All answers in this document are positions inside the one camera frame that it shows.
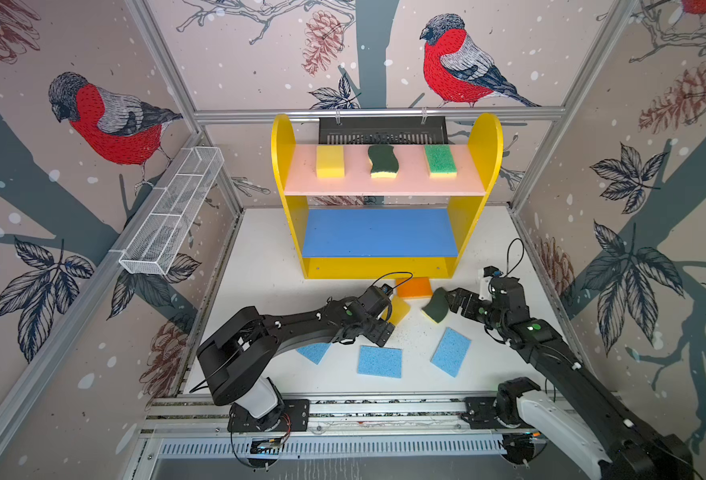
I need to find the plain yellow sponge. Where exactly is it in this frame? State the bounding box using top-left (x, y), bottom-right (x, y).
top-left (316, 145), bottom-right (345, 179)

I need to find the bright green sponge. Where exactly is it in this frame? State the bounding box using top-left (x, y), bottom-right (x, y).
top-left (425, 145), bottom-right (457, 178)

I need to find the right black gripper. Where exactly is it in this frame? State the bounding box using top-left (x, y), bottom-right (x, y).
top-left (443, 288), bottom-right (507, 333)

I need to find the dark green wavy sponge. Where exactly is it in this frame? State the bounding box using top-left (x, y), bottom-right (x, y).
top-left (422, 287), bottom-right (450, 324)
top-left (368, 144), bottom-right (400, 179)

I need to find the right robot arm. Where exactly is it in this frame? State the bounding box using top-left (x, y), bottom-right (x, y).
top-left (440, 276), bottom-right (696, 479)

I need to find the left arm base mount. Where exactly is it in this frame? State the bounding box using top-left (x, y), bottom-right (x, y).
top-left (227, 399), bottom-right (310, 433)

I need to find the horizontal aluminium frame bar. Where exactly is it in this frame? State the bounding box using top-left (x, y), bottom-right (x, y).
top-left (193, 106), bottom-right (566, 125)

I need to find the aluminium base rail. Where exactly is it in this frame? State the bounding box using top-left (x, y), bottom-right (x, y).
top-left (139, 391), bottom-right (606, 439)

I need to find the right blue sponge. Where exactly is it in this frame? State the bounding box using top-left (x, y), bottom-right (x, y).
top-left (430, 328), bottom-right (472, 378)

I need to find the orange sponge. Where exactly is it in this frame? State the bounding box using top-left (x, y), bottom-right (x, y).
top-left (396, 277), bottom-right (433, 300)

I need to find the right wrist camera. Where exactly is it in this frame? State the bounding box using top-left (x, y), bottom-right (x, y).
top-left (479, 266), bottom-right (504, 297)

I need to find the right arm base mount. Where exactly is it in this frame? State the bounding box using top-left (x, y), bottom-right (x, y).
top-left (460, 396), bottom-right (525, 430)

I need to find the yellow shelf unit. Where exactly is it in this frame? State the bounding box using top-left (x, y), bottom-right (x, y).
top-left (271, 113), bottom-right (504, 279)

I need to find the black perforated metal tray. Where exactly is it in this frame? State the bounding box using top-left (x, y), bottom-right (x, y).
top-left (319, 117), bottom-right (449, 145)

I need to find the blue sponge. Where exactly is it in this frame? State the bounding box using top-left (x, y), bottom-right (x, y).
top-left (297, 343), bottom-right (331, 365)
top-left (430, 328), bottom-right (472, 378)
top-left (357, 346), bottom-right (403, 379)

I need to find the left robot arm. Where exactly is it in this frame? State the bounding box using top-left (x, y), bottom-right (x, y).
top-left (191, 284), bottom-right (395, 425)

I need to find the left blue sponge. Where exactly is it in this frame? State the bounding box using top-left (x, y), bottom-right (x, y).
top-left (297, 343), bottom-right (331, 365)

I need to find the middle blue sponge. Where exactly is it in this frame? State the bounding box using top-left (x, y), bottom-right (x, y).
top-left (357, 346), bottom-right (403, 379)

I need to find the white wire mesh basket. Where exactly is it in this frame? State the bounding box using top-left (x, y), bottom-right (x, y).
top-left (119, 146), bottom-right (224, 275)

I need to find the yellow orange-tinted sponge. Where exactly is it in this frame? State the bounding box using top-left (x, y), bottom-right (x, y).
top-left (389, 296), bottom-right (411, 326)

